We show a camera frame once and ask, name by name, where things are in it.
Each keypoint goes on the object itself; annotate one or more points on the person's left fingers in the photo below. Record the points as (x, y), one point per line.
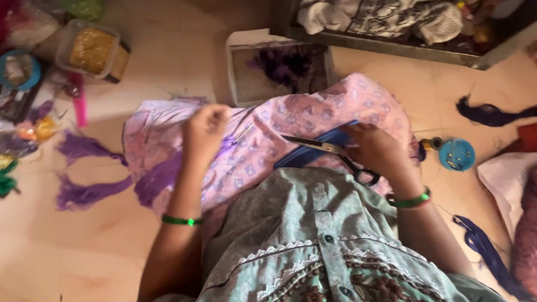
(216, 114)

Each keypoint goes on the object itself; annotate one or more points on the clear tub of yellow beads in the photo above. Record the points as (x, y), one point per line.
(92, 51)

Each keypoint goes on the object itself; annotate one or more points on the person's green printed dress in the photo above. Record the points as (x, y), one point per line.
(319, 243)

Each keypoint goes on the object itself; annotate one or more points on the white cloth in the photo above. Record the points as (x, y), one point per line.
(505, 180)

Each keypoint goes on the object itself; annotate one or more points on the person's right hand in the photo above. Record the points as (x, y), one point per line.
(377, 153)

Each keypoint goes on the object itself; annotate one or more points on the person's left hand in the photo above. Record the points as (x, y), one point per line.
(203, 134)

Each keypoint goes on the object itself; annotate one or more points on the pink plastic comb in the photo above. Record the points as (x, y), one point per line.
(79, 102)

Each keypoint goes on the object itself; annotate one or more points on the metal tray of clothes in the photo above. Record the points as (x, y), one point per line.
(390, 25)

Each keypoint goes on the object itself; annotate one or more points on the heap of plastic bags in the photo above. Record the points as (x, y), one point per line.
(37, 19)

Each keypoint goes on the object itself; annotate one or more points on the green wrist bangle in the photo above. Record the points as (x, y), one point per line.
(181, 220)
(409, 201)

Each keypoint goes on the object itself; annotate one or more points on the person's right fingers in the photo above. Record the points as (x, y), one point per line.
(354, 140)

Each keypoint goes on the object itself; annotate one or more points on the blue strip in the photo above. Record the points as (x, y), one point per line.
(302, 155)

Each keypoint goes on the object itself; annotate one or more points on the green right wrist bangle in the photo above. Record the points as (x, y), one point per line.
(409, 201)

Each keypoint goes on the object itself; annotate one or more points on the dark purple thread bundle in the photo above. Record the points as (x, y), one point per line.
(482, 114)

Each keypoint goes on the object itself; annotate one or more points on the light purple thread tassel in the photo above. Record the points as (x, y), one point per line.
(157, 178)
(84, 147)
(86, 193)

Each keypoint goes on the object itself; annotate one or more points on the dark blue thread bundle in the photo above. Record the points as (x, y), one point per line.
(486, 247)

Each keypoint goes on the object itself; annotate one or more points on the red cloth piece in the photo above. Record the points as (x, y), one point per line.
(527, 137)

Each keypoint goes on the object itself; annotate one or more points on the blue round container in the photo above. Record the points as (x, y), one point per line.
(19, 69)

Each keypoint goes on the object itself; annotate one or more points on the green thread bundle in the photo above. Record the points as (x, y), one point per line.
(6, 178)

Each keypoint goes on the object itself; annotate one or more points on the pink printed cloth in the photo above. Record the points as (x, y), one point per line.
(277, 126)

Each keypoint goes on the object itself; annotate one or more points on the thin metal needle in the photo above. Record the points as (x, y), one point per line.
(242, 133)

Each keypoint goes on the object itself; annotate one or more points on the blue round pin box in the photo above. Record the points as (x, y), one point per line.
(456, 154)

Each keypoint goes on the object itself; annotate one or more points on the yellow thread spool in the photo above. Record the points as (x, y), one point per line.
(430, 144)

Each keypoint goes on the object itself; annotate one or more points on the white cardboard box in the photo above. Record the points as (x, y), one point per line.
(245, 79)

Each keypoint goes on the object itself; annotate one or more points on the dark purple thread tuft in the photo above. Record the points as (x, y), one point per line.
(289, 65)

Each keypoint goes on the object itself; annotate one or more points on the green left wrist bangle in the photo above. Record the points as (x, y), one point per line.
(181, 220)

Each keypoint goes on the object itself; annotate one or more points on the yellow orange packet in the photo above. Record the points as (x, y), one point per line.
(40, 129)

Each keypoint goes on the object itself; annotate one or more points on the maroon fabric bundle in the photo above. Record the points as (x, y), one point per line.
(526, 235)

